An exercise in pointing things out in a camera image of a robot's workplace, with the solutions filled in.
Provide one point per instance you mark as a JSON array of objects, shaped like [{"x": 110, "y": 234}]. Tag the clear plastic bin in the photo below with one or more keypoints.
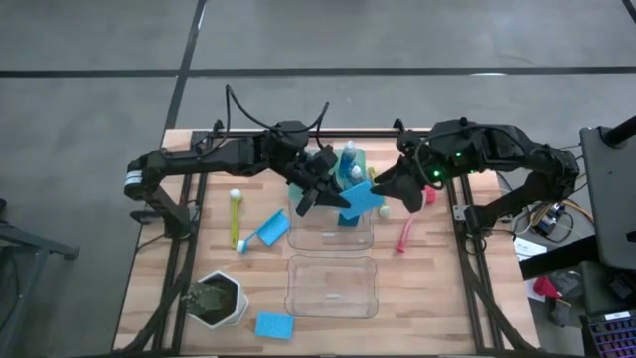
[
  {"x": 330, "y": 286},
  {"x": 323, "y": 233}
]

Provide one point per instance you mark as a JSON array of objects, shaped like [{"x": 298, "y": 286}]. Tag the teal plastic bin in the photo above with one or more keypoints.
[{"x": 294, "y": 194}]

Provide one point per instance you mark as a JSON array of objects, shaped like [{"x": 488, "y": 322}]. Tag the red object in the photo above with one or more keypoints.
[{"x": 544, "y": 287}]

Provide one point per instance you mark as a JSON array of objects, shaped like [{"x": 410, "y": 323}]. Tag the green potted plant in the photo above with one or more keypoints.
[{"x": 208, "y": 301}]

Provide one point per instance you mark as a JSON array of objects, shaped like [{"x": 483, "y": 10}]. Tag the small electronics box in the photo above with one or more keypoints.
[{"x": 549, "y": 221}]

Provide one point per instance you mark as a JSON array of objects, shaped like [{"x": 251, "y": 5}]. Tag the grey metal stand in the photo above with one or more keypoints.
[{"x": 30, "y": 243}]

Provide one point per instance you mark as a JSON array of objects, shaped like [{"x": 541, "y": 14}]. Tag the backlit laptop keyboard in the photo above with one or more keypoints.
[{"x": 613, "y": 338}]

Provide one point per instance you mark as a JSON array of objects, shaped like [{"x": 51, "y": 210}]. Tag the blue dish soap bottle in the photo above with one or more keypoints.
[
  {"x": 348, "y": 158},
  {"x": 356, "y": 174}
]

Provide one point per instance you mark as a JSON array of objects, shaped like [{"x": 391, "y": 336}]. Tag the black pole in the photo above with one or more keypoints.
[{"x": 623, "y": 131}]

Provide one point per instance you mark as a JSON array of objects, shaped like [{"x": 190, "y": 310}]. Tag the grey laptop lid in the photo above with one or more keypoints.
[{"x": 616, "y": 209}]

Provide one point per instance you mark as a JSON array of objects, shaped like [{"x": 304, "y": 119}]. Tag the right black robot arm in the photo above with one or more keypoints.
[{"x": 522, "y": 144}]

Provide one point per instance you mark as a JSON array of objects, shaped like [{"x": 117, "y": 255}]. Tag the black aluminium table frame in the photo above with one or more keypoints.
[{"x": 358, "y": 134}]

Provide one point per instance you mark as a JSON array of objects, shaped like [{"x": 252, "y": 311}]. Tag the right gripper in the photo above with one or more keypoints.
[{"x": 425, "y": 166}]

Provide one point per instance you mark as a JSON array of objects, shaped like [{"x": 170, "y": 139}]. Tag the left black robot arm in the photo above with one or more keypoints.
[{"x": 199, "y": 161}]

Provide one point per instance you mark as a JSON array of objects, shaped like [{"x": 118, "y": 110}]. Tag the white hexagonal plant pot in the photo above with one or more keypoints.
[{"x": 242, "y": 304}]

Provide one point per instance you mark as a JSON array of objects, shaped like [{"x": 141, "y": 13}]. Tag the white paper sheet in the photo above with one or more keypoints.
[{"x": 527, "y": 247}]

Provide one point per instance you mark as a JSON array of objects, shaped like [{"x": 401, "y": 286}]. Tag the black desk bar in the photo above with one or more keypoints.
[{"x": 561, "y": 258}]

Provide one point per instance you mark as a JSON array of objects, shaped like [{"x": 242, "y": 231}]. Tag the green dish brush white bristles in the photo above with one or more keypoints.
[
  {"x": 234, "y": 224},
  {"x": 384, "y": 212}
]

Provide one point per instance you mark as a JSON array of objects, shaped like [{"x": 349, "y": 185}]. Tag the blue plastic scoop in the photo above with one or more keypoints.
[{"x": 242, "y": 244}]

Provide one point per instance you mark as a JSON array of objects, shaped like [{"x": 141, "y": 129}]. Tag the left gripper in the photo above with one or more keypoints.
[{"x": 315, "y": 169}]

